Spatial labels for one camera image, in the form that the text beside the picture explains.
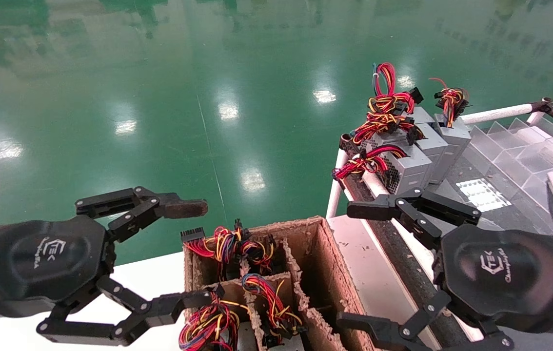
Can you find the power supply with black connector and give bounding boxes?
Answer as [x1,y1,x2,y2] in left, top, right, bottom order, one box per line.
[180,225,245,281]

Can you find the black conveyor belt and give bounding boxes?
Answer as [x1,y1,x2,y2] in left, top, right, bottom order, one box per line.
[342,146,553,351]

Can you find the long white frame pipe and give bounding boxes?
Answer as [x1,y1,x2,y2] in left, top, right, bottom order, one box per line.
[360,168,484,342]

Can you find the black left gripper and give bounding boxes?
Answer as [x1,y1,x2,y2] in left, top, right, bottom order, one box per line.
[0,217,226,347]

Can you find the grey power supply mesh side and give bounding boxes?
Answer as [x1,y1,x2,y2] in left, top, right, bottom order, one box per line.
[332,142,433,195]

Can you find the clear plastic divider tray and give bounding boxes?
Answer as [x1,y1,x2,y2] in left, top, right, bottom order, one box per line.
[462,117,553,234]

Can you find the grey power supply with wires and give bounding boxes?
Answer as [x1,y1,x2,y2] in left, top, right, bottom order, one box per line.
[352,113,449,185]
[241,273,308,349]

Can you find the black pipe joint connector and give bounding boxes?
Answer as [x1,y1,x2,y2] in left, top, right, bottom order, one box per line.
[530,97,553,121]
[339,134,362,159]

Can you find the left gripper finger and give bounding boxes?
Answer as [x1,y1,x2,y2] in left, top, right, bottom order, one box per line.
[76,187,209,243]

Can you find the cardboard box with dividers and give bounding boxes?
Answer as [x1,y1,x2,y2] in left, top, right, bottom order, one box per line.
[182,216,379,351]

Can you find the white frame cross pipe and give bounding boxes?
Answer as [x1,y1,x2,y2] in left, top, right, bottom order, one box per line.
[459,103,538,125]

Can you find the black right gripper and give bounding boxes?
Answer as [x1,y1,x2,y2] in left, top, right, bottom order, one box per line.
[336,188,553,351]

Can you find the grey power supply short wires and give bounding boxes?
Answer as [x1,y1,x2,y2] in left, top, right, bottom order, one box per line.
[429,77,473,172]

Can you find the white frame leg pipe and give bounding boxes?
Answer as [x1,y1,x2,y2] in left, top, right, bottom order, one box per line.
[326,149,350,218]

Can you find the power supply with colourful wires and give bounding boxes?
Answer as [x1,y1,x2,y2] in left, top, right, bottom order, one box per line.
[235,219,277,273]
[178,285,253,351]

